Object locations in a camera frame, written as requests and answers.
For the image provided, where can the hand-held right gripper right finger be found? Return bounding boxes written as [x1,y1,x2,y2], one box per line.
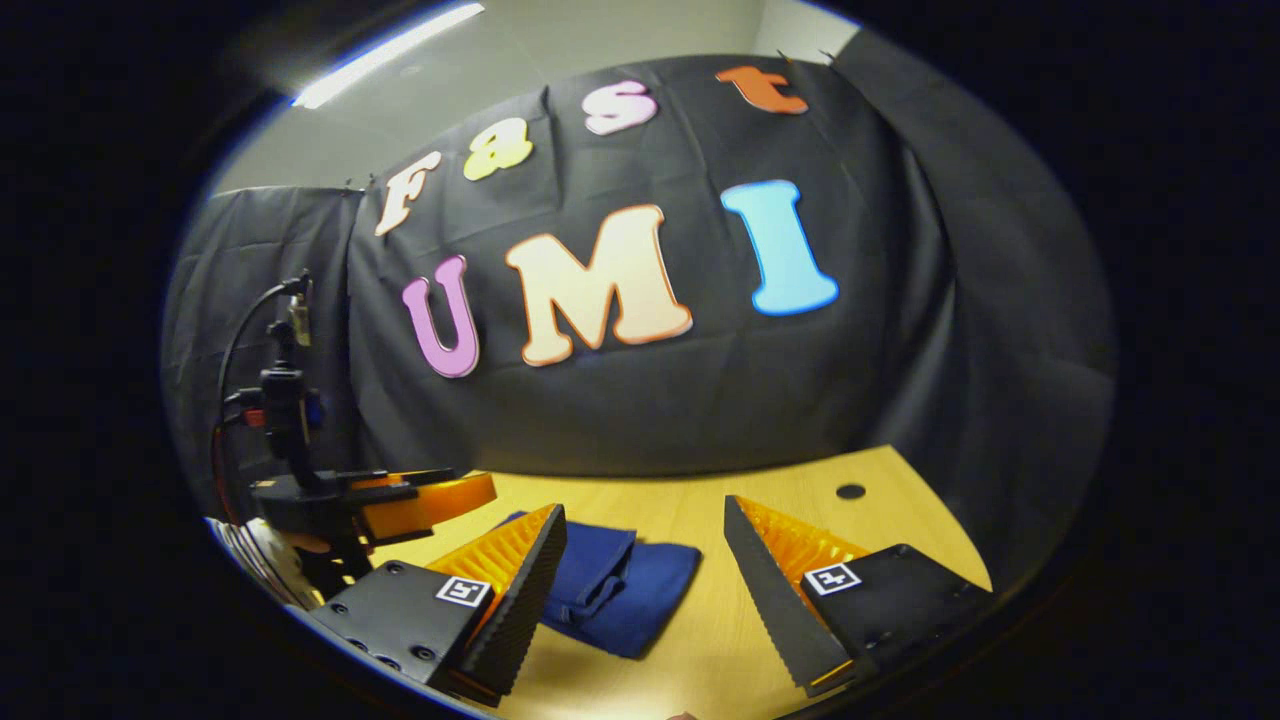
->
[723,494,996,698]

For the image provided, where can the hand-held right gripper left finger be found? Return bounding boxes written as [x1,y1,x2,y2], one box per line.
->
[305,503,568,709]

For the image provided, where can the blue denim jeans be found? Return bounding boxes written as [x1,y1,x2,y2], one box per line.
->
[497,511,703,661]

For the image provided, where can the black backdrop cloth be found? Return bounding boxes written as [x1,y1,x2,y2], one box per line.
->
[162,52,1118,591]

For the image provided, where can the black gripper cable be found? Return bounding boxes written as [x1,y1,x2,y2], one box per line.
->
[213,278,306,506]

